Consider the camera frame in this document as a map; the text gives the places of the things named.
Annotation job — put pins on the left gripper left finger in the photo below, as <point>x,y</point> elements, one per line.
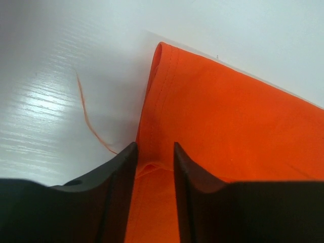
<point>91,208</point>

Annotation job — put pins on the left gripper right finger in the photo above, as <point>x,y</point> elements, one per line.
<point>211,210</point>

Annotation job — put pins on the orange t shirt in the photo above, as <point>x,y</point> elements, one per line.
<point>236,127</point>

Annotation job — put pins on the loose orange thread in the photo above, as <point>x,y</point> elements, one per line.
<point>86,117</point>

